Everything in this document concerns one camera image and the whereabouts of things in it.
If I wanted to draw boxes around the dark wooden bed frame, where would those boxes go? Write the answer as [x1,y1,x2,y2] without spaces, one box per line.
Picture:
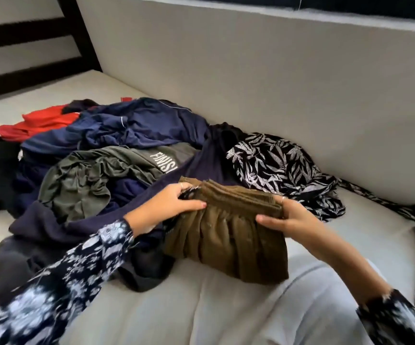
[0,0,102,102]

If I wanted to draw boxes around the person's right hand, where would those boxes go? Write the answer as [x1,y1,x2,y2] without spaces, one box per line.
[256,196,332,263]

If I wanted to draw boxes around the dark window pane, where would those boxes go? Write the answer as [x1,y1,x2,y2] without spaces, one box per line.
[179,0,415,23]

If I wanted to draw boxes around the person's left forearm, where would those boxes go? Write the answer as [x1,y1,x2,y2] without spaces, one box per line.
[0,218,136,345]

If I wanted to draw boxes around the brown pleated skirt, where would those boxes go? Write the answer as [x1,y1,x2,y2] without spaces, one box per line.
[163,177,289,285]

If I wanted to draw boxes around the dark maroon garment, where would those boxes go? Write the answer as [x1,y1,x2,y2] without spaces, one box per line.
[61,99,101,114]

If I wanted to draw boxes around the person's white trousers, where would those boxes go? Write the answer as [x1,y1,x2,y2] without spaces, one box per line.
[256,259,386,345]

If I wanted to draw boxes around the person's right forearm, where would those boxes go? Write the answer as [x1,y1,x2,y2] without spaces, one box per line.
[315,236,415,345]

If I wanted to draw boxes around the blue track jacket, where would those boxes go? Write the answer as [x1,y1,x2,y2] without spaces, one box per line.
[13,98,210,212]

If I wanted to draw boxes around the olive green printed t-shirt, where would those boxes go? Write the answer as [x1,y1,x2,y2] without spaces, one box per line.
[38,144,199,223]

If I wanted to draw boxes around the white mattress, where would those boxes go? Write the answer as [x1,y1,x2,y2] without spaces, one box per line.
[0,70,415,345]

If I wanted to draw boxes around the red garment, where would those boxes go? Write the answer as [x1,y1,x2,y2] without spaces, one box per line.
[0,104,82,143]

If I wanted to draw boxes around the black white leaf print garment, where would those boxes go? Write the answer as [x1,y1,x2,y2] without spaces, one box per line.
[226,133,415,229]

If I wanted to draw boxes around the person's left hand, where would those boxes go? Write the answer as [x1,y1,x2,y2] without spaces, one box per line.
[126,182,208,238]

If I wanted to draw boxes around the dark grey garment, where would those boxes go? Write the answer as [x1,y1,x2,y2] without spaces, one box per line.
[0,235,176,313]

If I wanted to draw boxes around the dark navy garment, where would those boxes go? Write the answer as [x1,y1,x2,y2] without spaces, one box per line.
[9,126,246,248]

